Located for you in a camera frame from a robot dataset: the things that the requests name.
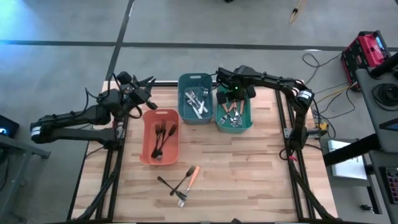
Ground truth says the blue plastic bin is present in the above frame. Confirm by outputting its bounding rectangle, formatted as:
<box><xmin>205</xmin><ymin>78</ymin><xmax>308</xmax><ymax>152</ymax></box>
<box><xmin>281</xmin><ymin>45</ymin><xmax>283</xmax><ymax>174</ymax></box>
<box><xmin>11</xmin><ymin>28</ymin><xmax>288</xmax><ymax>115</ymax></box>
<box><xmin>177</xmin><ymin>72</ymin><xmax>215</xmax><ymax>126</ymax></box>

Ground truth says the red and black tool case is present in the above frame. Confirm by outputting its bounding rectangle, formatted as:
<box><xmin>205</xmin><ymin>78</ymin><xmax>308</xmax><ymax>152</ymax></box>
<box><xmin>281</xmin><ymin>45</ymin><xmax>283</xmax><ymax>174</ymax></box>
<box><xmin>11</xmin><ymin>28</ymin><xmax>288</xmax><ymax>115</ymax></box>
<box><xmin>340</xmin><ymin>30</ymin><xmax>392</xmax><ymax>91</ymax></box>

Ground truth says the white flat box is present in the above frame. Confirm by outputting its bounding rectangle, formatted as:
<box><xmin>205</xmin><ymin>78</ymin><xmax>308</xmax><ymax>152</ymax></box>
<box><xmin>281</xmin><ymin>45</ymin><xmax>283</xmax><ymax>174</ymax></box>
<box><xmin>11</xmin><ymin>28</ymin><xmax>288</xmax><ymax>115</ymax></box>
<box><xmin>326</xmin><ymin>139</ymin><xmax>369</xmax><ymax>181</ymax></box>

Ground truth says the black monitor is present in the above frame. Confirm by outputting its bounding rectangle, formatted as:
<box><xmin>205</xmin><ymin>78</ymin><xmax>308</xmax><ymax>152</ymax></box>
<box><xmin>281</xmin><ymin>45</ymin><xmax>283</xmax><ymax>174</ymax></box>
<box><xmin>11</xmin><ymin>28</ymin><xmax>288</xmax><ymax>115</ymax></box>
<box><xmin>0</xmin><ymin>114</ymin><xmax>21</xmax><ymax>139</ymax></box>

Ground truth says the small black floor object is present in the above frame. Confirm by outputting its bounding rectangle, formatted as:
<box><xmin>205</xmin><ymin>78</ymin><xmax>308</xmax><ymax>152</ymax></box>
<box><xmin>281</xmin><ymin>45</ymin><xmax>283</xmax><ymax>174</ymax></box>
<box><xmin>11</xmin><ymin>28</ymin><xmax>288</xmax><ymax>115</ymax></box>
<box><xmin>359</xmin><ymin>203</ymin><xmax>375</xmax><ymax>215</ymax></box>

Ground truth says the yellow floor cable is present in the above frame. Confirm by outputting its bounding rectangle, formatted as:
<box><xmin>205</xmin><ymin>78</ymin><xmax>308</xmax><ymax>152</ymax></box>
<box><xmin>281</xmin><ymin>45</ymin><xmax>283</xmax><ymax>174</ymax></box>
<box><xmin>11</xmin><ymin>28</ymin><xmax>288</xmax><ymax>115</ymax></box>
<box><xmin>288</xmin><ymin>0</ymin><xmax>307</xmax><ymax>25</ymax></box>

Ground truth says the black metal fork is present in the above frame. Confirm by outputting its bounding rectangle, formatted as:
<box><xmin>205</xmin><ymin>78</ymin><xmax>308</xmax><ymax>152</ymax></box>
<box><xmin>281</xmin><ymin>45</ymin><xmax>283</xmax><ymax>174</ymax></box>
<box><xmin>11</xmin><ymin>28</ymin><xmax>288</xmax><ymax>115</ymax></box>
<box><xmin>157</xmin><ymin>175</ymin><xmax>188</xmax><ymax>201</ymax></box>
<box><xmin>169</xmin><ymin>165</ymin><xmax>197</xmax><ymax>197</ymax></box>
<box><xmin>154</xmin><ymin>120</ymin><xmax>167</xmax><ymax>158</ymax></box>
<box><xmin>157</xmin><ymin>124</ymin><xmax>178</xmax><ymax>160</ymax></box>
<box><xmin>151</xmin><ymin>124</ymin><xmax>161</xmax><ymax>158</ymax></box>

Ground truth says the coiled black cable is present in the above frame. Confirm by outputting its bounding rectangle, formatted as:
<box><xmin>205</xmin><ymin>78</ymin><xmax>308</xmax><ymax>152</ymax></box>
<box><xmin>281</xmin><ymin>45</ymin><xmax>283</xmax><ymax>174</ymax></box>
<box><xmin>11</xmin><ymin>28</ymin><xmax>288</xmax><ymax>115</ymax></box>
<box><xmin>371</xmin><ymin>83</ymin><xmax>398</xmax><ymax>112</ymax></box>

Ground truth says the grey side desk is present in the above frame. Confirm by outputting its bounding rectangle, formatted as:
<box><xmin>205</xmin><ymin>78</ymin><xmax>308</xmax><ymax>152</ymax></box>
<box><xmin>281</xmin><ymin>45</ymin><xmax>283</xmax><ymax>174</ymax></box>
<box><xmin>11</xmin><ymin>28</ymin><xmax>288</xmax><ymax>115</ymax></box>
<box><xmin>355</xmin><ymin>51</ymin><xmax>398</xmax><ymax>154</ymax></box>

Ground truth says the yellow cable plug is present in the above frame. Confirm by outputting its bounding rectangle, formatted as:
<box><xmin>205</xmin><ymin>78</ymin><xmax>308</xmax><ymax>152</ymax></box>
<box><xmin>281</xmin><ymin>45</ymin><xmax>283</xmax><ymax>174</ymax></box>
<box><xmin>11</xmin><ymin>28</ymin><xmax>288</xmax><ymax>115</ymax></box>
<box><xmin>313</xmin><ymin>121</ymin><xmax>330</xmax><ymax>134</ymax></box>

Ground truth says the dark keyboard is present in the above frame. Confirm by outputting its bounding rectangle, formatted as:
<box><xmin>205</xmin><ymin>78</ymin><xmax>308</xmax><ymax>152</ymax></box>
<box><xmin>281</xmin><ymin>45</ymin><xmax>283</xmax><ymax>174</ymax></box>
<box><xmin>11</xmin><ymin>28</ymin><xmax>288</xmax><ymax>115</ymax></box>
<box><xmin>381</xmin><ymin>166</ymin><xmax>398</xmax><ymax>206</ymax></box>

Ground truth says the black floor cable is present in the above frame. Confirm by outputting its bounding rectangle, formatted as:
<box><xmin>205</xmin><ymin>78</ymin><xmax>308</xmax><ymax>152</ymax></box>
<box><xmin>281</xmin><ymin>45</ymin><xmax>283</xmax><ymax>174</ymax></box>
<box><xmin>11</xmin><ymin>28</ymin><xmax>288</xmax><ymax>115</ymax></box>
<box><xmin>302</xmin><ymin>52</ymin><xmax>343</xmax><ymax>86</ymax></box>

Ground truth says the white-handled silver fork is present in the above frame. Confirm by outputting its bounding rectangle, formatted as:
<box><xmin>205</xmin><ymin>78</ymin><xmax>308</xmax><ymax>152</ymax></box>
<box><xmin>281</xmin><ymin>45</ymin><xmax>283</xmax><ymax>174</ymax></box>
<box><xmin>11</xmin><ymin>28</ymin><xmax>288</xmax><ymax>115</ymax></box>
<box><xmin>198</xmin><ymin>88</ymin><xmax>209</xmax><ymax>114</ymax></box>
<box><xmin>185</xmin><ymin>91</ymin><xmax>203</xmax><ymax>119</ymax></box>
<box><xmin>188</xmin><ymin>89</ymin><xmax>209</xmax><ymax>113</ymax></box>

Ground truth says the grey metal side table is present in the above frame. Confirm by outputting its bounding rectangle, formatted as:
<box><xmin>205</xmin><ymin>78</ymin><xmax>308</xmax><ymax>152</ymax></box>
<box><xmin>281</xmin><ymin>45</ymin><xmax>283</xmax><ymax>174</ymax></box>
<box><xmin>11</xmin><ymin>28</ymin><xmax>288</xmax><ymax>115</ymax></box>
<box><xmin>0</xmin><ymin>133</ymin><xmax>52</xmax><ymax>223</ymax></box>

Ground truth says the orange plastic bin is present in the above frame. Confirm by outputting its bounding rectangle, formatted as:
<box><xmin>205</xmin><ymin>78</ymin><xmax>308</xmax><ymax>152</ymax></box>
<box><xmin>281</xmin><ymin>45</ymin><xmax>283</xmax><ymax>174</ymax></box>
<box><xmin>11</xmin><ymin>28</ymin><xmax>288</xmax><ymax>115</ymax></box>
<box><xmin>139</xmin><ymin>108</ymin><xmax>181</xmax><ymax>166</ymax></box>

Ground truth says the green plastic bin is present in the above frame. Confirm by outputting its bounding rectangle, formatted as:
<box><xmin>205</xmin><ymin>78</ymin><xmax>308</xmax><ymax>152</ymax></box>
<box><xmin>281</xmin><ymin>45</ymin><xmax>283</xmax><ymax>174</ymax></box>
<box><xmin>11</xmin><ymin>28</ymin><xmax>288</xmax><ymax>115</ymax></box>
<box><xmin>215</xmin><ymin>80</ymin><xmax>254</xmax><ymax>134</ymax></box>

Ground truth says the black metal rig frame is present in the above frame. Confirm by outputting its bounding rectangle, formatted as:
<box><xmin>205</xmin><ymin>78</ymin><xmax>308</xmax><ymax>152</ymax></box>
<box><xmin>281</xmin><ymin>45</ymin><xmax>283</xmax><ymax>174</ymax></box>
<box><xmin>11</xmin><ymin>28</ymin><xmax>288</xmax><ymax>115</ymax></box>
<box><xmin>67</xmin><ymin>73</ymin><xmax>343</xmax><ymax>223</ymax></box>

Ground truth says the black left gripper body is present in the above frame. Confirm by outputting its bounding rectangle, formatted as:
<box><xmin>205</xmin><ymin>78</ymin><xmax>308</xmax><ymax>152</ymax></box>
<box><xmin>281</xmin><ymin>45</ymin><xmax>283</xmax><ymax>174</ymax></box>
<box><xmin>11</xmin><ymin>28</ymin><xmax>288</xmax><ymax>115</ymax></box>
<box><xmin>116</xmin><ymin>70</ymin><xmax>159</xmax><ymax>110</ymax></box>

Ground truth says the black metal beam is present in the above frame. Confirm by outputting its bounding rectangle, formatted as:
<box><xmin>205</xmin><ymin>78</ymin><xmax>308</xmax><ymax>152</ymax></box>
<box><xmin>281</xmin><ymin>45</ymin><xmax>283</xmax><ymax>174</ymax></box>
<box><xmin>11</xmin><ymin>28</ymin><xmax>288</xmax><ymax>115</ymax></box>
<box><xmin>322</xmin><ymin>133</ymin><xmax>383</xmax><ymax>167</ymax></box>

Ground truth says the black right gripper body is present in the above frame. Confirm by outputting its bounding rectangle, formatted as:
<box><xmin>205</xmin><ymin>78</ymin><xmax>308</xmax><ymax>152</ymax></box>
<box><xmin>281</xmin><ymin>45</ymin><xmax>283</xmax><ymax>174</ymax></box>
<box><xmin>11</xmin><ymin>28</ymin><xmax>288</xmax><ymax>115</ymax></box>
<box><xmin>216</xmin><ymin>83</ymin><xmax>257</xmax><ymax>106</ymax></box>

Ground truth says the long yellow cable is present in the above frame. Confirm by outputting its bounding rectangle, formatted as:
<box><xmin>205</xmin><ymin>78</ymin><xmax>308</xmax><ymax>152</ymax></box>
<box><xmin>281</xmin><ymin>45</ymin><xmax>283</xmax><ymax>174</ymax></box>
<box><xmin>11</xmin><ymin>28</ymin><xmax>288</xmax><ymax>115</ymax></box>
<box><xmin>310</xmin><ymin>84</ymin><xmax>352</xmax><ymax>108</ymax></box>

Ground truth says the black round pole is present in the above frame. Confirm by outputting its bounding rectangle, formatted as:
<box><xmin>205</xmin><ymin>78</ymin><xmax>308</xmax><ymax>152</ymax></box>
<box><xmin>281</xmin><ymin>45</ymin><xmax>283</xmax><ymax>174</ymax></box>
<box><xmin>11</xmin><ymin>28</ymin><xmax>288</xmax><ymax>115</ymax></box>
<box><xmin>368</xmin><ymin>52</ymin><xmax>398</xmax><ymax>79</ymax></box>

